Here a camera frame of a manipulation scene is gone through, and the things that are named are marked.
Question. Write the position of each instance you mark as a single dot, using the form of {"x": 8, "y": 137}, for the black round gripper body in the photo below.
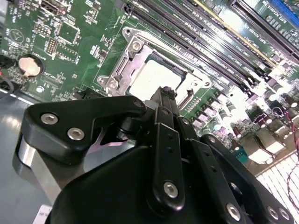
{"x": 112, "y": 191}

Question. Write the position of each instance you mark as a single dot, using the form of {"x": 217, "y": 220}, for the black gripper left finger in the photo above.
{"x": 70, "y": 116}

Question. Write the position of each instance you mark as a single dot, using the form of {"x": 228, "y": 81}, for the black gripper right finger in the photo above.
{"x": 210, "y": 163}

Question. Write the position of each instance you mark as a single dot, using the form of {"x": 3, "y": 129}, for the metal socket cover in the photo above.
{"x": 137, "y": 61}

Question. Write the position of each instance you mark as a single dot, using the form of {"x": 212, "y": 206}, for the silver CPU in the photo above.
{"x": 154, "y": 77}

